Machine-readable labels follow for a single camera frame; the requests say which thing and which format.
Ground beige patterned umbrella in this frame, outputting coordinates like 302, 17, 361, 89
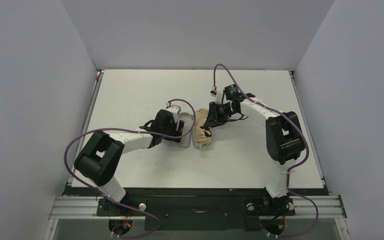
192, 108, 212, 150

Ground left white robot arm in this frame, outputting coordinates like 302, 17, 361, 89
74, 105, 185, 203

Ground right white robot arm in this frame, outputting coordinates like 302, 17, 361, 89
195, 84, 307, 199

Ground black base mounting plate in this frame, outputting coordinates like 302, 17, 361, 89
63, 186, 328, 236

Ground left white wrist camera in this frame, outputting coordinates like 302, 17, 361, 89
165, 102, 181, 123

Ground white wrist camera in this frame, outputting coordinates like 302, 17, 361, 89
165, 102, 181, 123
210, 86, 224, 105

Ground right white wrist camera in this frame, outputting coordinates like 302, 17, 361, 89
210, 86, 224, 105

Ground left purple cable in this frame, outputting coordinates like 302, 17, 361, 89
63, 98, 197, 239

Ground aluminium rail frame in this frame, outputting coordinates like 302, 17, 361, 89
44, 195, 351, 240

